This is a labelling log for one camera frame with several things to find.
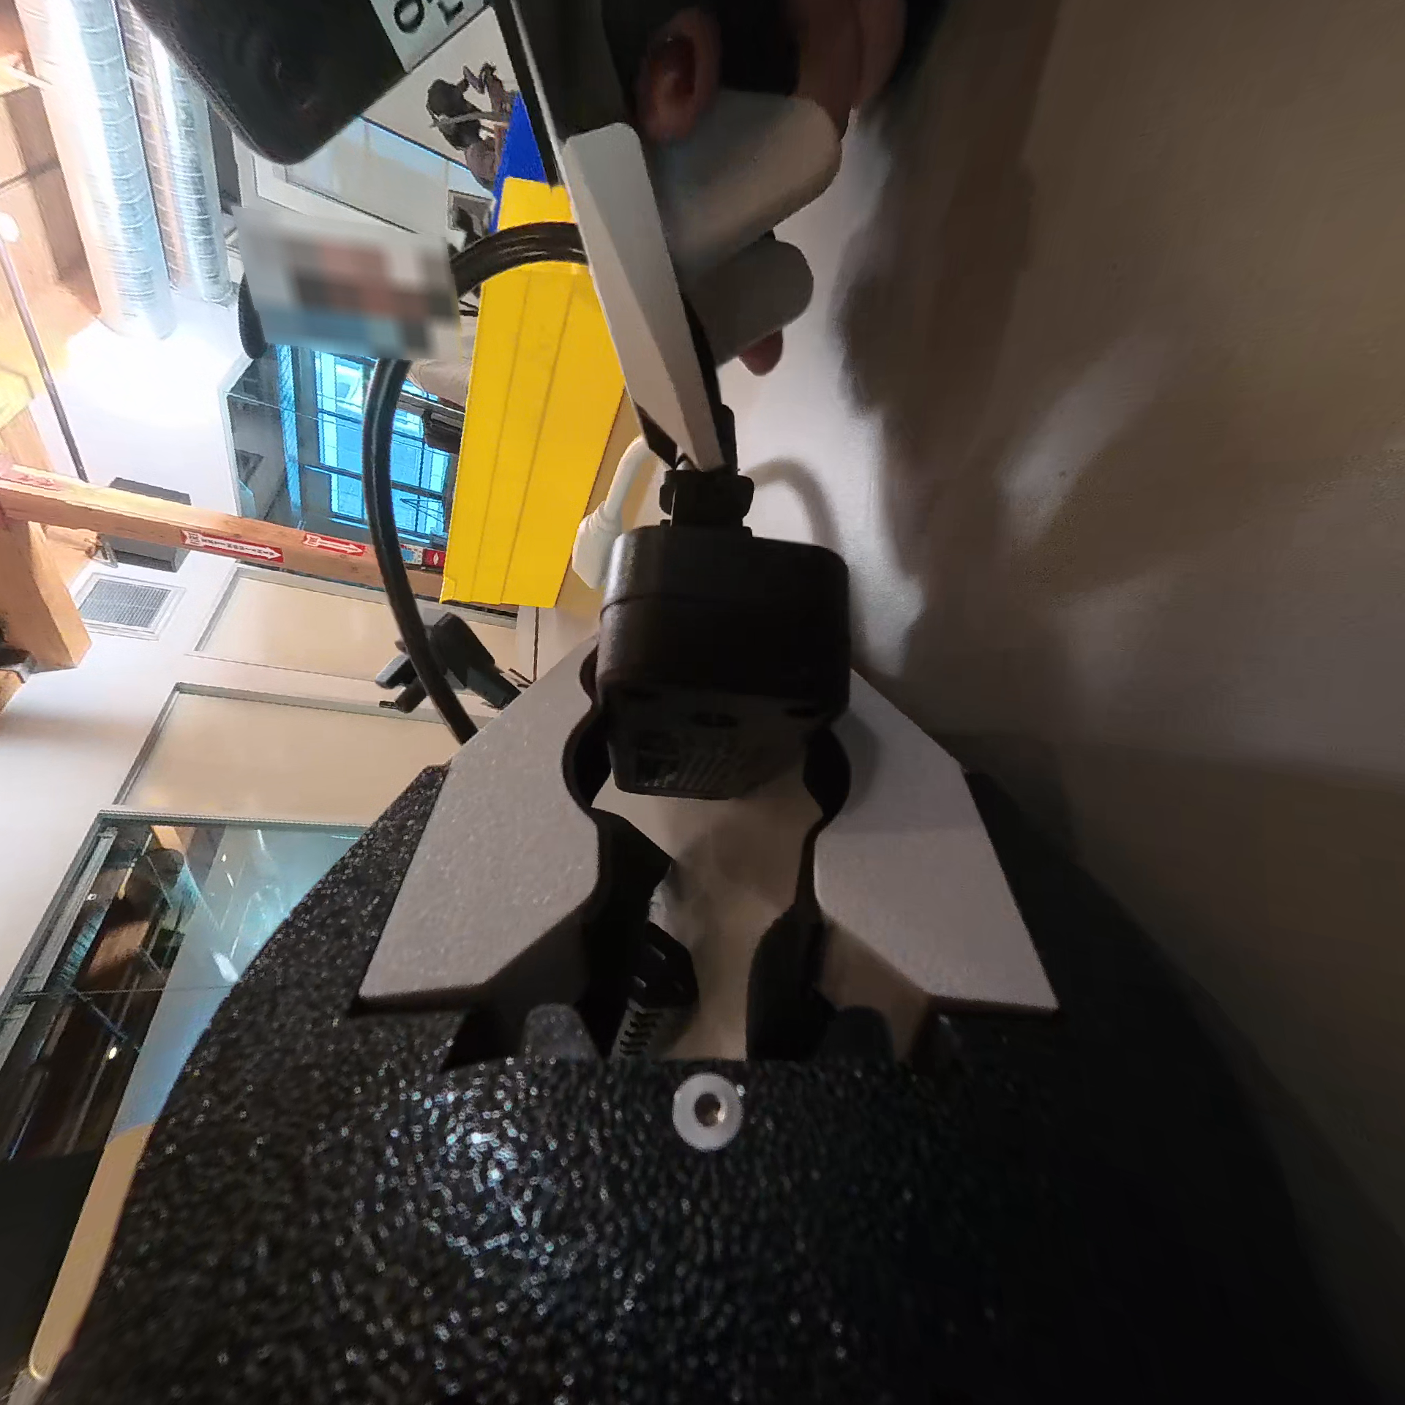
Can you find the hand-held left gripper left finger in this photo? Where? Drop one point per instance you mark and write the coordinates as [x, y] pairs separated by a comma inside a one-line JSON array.
[[483, 857]]

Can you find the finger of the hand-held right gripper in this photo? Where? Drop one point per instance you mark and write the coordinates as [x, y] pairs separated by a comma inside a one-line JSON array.
[[625, 253]]

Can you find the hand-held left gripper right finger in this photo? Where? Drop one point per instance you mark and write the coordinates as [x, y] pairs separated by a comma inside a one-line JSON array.
[[933, 878]]

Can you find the black power adapter block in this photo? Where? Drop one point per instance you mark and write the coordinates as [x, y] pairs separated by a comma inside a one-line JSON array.
[[724, 614]]

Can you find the person's right hand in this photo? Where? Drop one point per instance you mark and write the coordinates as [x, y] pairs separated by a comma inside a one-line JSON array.
[[681, 87]]

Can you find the blue plastic bin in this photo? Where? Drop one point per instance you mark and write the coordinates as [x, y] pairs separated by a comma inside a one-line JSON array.
[[522, 142]]

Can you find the yellow plastic bin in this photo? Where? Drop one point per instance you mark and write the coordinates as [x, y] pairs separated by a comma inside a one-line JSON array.
[[527, 438]]

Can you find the large window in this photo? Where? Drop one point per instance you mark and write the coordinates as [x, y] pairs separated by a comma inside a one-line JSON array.
[[329, 438]]

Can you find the silver ventilation duct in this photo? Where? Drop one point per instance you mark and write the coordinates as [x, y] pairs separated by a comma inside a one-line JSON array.
[[142, 164]]

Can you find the wall air vent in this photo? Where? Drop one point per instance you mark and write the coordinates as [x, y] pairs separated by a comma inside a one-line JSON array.
[[125, 604]]

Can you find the wooden post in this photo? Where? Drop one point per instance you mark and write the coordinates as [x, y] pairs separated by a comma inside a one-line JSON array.
[[132, 522]]

